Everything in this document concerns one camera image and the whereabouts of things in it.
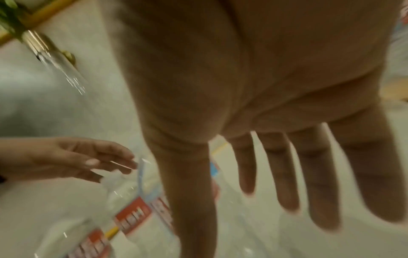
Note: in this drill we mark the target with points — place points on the person's right hand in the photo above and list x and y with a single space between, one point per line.
255 75

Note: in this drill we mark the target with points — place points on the clear glass vase gold collar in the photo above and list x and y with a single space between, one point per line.
41 45

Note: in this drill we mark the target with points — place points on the white table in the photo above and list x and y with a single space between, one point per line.
32 201

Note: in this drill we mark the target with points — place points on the person's left hand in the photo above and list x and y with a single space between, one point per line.
47 156

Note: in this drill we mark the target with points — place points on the green fern plant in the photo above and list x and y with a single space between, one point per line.
9 15

